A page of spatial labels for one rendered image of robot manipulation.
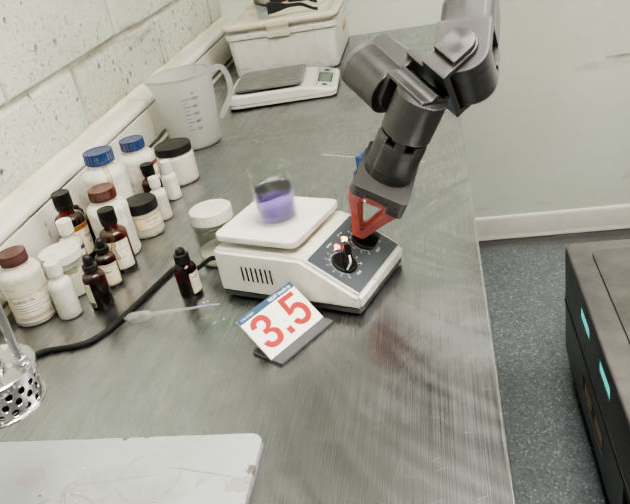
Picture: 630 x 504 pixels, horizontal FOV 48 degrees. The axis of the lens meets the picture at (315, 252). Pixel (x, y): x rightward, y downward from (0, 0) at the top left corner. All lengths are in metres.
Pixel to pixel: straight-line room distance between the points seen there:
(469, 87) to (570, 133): 1.64
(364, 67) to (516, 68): 1.54
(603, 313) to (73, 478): 1.08
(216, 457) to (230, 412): 0.07
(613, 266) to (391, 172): 0.93
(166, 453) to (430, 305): 0.34
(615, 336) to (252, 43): 1.14
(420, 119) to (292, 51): 1.19
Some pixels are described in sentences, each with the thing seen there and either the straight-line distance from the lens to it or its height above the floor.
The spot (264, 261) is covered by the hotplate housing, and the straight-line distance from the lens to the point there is 0.85.
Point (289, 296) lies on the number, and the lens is 0.83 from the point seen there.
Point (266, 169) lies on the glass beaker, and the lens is 0.89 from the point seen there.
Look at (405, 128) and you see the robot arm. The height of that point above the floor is 0.96.
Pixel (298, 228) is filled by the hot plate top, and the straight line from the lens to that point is 0.85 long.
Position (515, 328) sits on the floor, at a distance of 2.07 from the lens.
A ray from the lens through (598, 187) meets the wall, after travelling 2.50.
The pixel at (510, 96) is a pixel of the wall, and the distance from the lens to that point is 2.33.
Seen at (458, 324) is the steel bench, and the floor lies 0.75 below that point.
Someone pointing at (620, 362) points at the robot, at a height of 0.36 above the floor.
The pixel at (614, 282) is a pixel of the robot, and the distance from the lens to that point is 1.59.
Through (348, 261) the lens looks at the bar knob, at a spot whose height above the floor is 0.81.
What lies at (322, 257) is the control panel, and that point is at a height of 0.81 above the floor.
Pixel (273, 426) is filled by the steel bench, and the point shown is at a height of 0.75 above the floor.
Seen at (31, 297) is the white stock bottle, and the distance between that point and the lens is 0.98.
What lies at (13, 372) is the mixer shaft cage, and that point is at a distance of 0.58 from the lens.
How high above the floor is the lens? 1.21
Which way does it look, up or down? 28 degrees down
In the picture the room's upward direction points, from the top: 11 degrees counter-clockwise
